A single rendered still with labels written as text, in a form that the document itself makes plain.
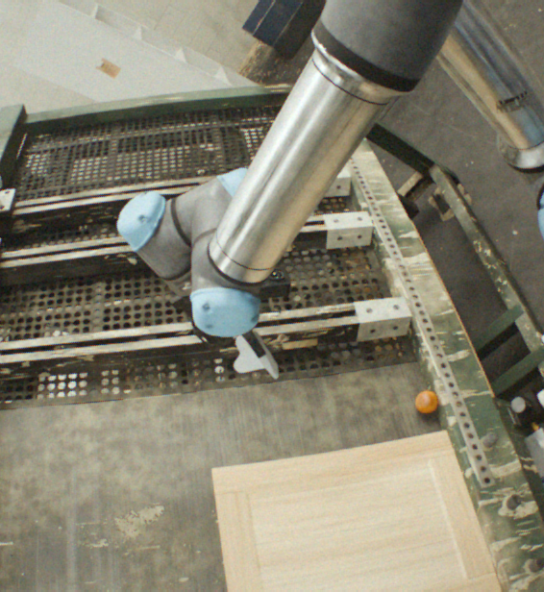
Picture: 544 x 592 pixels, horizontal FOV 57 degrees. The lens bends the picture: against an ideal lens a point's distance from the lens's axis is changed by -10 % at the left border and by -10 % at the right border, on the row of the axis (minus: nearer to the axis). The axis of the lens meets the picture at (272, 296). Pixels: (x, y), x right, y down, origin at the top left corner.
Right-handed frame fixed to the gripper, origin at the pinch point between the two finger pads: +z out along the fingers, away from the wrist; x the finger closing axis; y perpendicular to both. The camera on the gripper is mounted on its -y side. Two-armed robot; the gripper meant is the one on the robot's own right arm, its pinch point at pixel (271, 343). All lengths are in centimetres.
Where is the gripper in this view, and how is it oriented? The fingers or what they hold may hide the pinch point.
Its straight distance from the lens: 93.9
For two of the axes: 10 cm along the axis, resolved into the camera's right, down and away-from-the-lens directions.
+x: 2.3, 6.6, -7.2
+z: 4.6, 5.8, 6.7
